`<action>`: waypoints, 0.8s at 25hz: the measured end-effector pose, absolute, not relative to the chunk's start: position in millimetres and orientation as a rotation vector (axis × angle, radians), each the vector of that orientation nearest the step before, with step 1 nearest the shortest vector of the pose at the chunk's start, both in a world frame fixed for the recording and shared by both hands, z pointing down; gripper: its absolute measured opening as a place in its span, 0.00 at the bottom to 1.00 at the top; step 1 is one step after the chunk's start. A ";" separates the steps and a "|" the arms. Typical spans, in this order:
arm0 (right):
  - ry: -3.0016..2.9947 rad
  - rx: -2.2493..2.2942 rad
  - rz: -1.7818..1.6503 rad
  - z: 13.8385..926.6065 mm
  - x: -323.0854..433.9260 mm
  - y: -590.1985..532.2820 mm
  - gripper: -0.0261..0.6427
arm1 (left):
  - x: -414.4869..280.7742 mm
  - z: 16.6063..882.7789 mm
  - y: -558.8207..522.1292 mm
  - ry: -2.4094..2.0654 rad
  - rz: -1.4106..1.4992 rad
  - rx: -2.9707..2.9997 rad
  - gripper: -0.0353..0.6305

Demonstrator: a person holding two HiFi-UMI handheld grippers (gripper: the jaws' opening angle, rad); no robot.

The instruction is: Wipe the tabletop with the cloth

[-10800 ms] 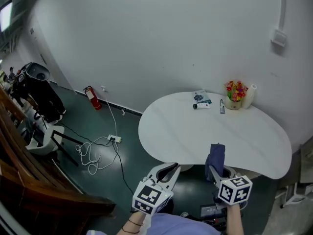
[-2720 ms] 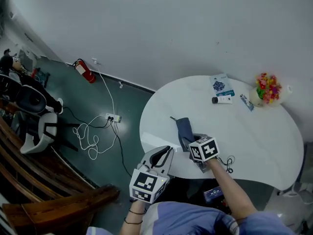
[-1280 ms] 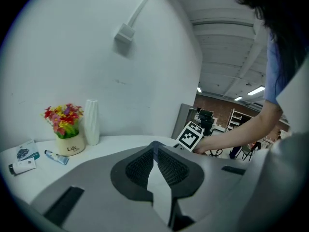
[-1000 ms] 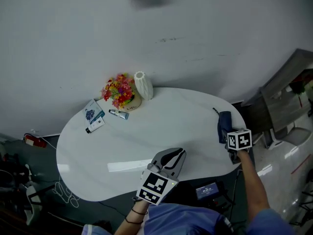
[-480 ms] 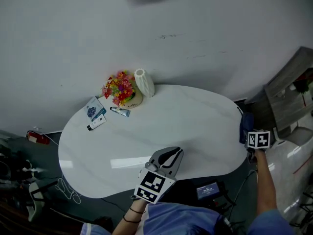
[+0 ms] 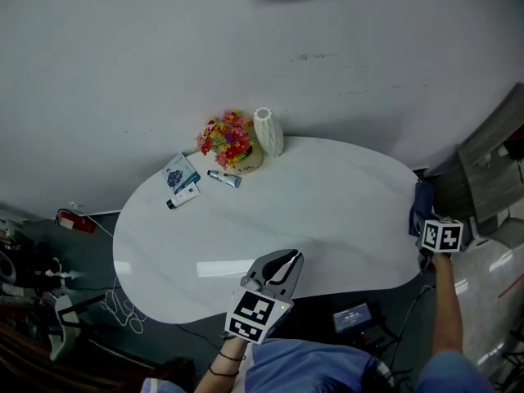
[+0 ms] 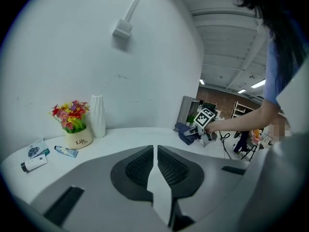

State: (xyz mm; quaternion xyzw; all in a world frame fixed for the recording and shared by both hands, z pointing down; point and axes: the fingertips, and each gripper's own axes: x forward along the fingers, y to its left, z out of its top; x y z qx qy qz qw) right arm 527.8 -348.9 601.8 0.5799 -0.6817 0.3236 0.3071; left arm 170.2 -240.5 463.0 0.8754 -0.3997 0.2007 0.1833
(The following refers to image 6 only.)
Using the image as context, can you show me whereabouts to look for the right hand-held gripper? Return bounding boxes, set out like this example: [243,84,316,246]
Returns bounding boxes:
[414,215,466,258]

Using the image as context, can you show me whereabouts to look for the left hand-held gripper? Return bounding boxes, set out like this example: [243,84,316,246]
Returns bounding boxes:
[224,248,305,346]

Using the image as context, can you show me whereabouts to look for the dark blue cloth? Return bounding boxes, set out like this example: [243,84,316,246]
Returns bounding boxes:
[408,181,436,237]

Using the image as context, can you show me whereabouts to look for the person's left forearm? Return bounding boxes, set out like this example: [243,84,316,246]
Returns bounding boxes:
[192,335,251,393]

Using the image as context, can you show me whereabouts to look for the person's right forearm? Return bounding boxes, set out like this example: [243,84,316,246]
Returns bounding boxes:
[430,252,466,359]

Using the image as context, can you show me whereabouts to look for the white oval tabletop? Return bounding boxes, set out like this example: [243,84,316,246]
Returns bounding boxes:
[112,136,427,325]

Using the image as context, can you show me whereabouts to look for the small black monitor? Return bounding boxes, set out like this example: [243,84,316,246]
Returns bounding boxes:
[331,302,374,335]

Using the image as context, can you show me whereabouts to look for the person's blue shirt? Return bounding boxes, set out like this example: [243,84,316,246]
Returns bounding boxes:
[141,337,497,393]

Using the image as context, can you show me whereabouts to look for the grey tube with black cap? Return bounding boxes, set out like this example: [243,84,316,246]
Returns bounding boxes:
[206,169,243,189]

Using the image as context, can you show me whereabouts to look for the white tube with black cap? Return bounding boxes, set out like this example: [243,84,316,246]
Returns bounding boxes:
[165,181,201,210]

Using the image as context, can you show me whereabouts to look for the white ribbed vase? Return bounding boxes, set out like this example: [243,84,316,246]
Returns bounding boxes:
[252,106,285,158]

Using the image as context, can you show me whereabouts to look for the potted colourful flowers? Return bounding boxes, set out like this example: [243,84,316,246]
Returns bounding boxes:
[195,109,264,176]

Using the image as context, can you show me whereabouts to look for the blue and white booklet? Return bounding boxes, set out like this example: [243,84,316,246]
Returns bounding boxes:
[160,151,202,196]

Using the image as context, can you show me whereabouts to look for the red fire extinguisher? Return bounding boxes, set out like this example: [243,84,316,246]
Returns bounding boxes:
[55,208,97,235]

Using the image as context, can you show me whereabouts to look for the white chair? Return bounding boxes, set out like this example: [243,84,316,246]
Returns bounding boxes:
[47,294,84,363]

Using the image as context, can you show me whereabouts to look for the white coiled cable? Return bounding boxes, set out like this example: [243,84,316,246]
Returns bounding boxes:
[99,276,148,335]

